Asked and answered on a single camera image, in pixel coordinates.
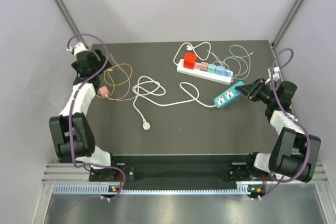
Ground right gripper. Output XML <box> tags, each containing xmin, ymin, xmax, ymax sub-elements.
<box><xmin>236</xmin><ymin>78</ymin><xmax>278</xmax><ymax>105</ymax></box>

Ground teal power strip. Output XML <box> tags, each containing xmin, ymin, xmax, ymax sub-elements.
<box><xmin>214</xmin><ymin>81</ymin><xmax>245</xmax><ymax>109</ymax></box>

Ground yellow charging cable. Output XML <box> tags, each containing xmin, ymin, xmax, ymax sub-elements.
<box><xmin>96</xmin><ymin>62</ymin><xmax>133</xmax><ymax>99</ymax></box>

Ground salmon pink charger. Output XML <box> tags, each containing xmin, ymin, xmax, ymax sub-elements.
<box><xmin>98</xmin><ymin>86</ymin><xmax>110</xmax><ymax>97</ymax></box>

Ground light blue charger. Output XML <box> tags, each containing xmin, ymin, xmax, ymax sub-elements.
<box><xmin>215</xmin><ymin>66</ymin><xmax>225</xmax><ymax>76</ymax></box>

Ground light blue charging cable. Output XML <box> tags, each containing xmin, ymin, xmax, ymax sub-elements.
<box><xmin>207</xmin><ymin>45</ymin><xmax>254</xmax><ymax>78</ymax></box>

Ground white power strip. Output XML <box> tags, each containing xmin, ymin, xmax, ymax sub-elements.
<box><xmin>176</xmin><ymin>59</ymin><xmax>234</xmax><ymax>85</ymax></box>

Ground pink charging cable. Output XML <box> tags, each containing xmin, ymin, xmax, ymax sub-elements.
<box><xmin>104</xmin><ymin>53</ymin><xmax>136</xmax><ymax>102</ymax></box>

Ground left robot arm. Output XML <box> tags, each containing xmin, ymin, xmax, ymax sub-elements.
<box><xmin>49</xmin><ymin>48</ymin><xmax>119</xmax><ymax>180</ymax></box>

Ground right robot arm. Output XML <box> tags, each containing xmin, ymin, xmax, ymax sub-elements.
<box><xmin>235</xmin><ymin>78</ymin><xmax>321</xmax><ymax>183</ymax></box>

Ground red cube plug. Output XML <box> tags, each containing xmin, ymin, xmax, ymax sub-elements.
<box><xmin>183</xmin><ymin>52</ymin><xmax>197</xmax><ymax>69</ymax></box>

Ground mint green charger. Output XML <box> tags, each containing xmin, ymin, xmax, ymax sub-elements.
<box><xmin>207</xmin><ymin>64</ymin><xmax>217</xmax><ymax>73</ymax></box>

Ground dusty pink charger on white strip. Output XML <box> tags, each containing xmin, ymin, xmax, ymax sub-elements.
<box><xmin>199</xmin><ymin>62</ymin><xmax>208</xmax><ymax>71</ymax></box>

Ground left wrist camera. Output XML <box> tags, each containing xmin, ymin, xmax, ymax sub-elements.
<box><xmin>67</xmin><ymin>42</ymin><xmax>89</xmax><ymax>57</ymax></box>

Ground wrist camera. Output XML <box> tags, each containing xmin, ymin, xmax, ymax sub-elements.
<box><xmin>67</xmin><ymin>42</ymin><xmax>89</xmax><ymax>57</ymax></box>
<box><xmin>266</xmin><ymin>67</ymin><xmax>281</xmax><ymax>83</ymax></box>

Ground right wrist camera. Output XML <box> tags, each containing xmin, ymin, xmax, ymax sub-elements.
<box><xmin>266</xmin><ymin>67</ymin><xmax>281</xmax><ymax>83</ymax></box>

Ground white cord of teal strip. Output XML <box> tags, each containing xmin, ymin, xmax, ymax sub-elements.
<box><xmin>132</xmin><ymin>76</ymin><xmax>217</xmax><ymax>131</ymax></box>

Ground white slotted cable duct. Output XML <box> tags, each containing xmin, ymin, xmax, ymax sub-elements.
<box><xmin>52</xmin><ymin>184</ymin><xmax>264</xmax><ymax>196</ymax></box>

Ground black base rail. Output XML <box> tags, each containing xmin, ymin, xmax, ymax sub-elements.
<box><xmin>89</xmin><ymin>153</ymin><xmax>276</xmax><ymax>190</ymax></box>

